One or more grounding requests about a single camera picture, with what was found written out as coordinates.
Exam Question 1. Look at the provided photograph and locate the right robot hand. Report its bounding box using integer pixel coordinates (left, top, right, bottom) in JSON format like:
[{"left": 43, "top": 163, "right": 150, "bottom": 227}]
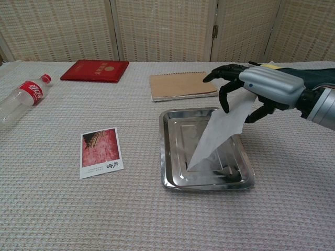
[{"left": 202, "top": 63, "right": 306, "bottom": 124}]

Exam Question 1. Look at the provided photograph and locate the white paper sheet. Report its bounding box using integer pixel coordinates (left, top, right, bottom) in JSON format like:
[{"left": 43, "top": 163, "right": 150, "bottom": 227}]
[{"left": 187, "top": 93, "right": 256, "bottom": 172}]

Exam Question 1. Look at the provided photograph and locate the silver metal tray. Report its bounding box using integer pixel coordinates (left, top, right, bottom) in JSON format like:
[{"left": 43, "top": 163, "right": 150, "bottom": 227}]
[{"left": 159, "top": 106, "right": 256, "bottom": 191}]

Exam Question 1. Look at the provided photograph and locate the dark green yellow cloth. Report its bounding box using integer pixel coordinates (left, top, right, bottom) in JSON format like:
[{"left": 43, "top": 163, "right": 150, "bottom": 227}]
[{"left": 248, "top": 60, "right": 335, "bottom": 91}]

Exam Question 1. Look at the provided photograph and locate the brown spiral notebook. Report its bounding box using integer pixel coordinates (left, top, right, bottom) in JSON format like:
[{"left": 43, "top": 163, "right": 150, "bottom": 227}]
[{"left": 149, "top": 71, "right": 219, "bottom": 102}]

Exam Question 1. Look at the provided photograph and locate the woven folding screen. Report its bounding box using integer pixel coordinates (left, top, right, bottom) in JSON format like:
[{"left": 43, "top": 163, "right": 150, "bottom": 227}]
[{"left": 0, "top": 0, "right": 335, "bottom": 63}]

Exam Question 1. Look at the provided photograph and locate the red certificate booklet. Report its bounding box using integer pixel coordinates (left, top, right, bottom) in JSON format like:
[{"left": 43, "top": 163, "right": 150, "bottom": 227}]
[{"left": 60, "top": 59, "right": 130, "bottom": 84}]

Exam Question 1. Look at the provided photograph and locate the red photo postcard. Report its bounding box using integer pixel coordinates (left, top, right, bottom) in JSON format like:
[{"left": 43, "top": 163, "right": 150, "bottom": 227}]
[{"left": 79, "top": 127, "right": 124, "bottom": 179}]

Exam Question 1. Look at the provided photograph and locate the white waffle tablecloth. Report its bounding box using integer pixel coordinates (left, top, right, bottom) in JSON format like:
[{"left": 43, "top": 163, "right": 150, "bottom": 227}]
[{"left": 0, "top": 60, "right": 335, "bottom": 251}]

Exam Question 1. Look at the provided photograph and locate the empty cola plastic bottle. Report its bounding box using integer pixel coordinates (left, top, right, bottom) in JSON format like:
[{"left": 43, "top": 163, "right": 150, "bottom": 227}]
[{"left": 0, "top": 74, "right": 52, "bottom": 130}]

